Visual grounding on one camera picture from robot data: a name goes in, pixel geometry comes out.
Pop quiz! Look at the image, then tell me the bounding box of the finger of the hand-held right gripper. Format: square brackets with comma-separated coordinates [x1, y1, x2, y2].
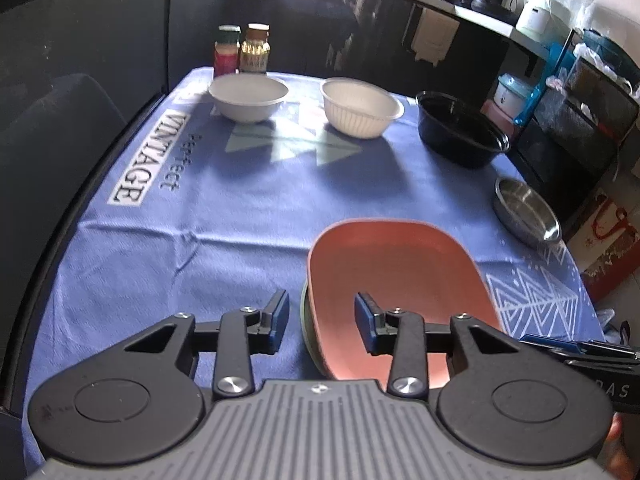
[520, 335, 626, 359]

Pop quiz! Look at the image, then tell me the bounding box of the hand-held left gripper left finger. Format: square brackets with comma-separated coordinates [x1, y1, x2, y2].
[122, 289, 291, 402]

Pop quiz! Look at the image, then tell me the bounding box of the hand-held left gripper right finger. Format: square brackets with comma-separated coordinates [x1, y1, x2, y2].
[354, 291, 521, 401]

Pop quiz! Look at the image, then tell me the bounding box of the dark green plate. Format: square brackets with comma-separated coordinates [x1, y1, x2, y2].
[299, 280, 333, 376]

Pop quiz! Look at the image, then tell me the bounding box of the pink plate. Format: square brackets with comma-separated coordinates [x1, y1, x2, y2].
[306, 217, 503, 382]

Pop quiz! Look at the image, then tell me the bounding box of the steel bowl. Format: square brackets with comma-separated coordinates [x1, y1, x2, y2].
[492, 177, 562, 247]

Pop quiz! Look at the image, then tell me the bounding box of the black plastic bowl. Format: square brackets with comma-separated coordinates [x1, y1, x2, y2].
[416, 91, 512, 170]

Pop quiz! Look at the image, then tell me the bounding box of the ribbed white bowl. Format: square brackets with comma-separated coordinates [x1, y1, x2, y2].
[320, 77, 405, 140]

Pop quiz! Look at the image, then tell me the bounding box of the smooth white bowl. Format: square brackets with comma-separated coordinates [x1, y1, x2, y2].
[207, 74, 290, 124]

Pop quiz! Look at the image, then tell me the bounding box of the person's right hand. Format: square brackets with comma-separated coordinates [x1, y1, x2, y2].
[604, 412, 635, 480]

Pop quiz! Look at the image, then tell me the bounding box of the blue printed tablecloth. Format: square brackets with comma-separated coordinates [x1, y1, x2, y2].
[22, 67, 606, 476]

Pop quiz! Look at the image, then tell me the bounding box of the red paper bag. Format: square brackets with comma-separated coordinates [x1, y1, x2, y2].
[580, 190, 640, 301]

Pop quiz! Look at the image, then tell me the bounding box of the black storage rack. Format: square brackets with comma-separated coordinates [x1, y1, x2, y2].
[515, 30, 640, 221]

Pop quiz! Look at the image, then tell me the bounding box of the blue and white pot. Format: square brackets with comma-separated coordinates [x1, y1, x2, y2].
[495, 74, 536, 123]

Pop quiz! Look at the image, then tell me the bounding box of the red jar with green lid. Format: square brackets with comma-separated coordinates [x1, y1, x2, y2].
[214, 25, 242, 80]

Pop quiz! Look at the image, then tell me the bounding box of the brown glass jar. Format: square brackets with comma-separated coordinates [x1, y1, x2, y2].
[240, 23, 271, 76]

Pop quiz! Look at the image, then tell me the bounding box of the dark chair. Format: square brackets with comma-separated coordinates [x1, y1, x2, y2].
[0, 74, 128, 241]

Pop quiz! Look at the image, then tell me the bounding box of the hanging beige towel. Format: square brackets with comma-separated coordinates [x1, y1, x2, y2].
[414, 7, 461, 67]

